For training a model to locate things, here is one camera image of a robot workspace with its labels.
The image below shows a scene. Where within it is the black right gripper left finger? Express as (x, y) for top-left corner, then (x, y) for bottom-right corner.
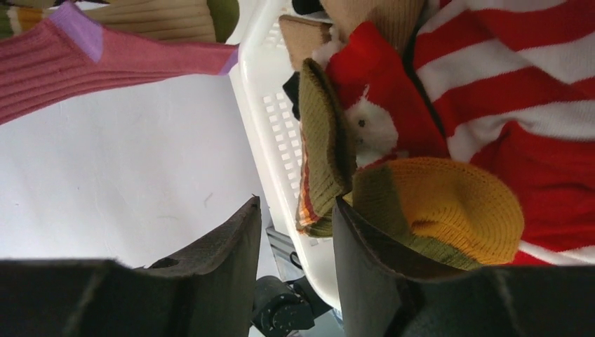
(135, 196), (262, 336)

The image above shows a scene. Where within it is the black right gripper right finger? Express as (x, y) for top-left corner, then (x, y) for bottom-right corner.
(333, 197), (462, 336)

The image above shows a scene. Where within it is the olive and orange sock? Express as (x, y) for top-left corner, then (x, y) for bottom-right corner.
(295, 59), (525, 270)

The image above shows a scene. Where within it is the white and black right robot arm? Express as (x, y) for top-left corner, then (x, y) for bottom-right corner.
(122, 197), (330, 336)

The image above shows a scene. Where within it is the red santa sock in basket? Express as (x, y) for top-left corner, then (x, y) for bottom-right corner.
(321, 22), (449, 166)

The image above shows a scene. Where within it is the white plastic laundry basket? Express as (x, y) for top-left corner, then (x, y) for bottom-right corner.
(228, 1), (340, 309)

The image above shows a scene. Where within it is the red white striped sock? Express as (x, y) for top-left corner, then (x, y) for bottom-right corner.
(413, 0), (594, 265)

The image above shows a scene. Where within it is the brown striped hanging sock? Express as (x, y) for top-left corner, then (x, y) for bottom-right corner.
(0, 0), (241, 45)

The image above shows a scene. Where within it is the pink and purple hanging sock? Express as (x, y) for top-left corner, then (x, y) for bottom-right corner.
(1, 3), (239, 124)

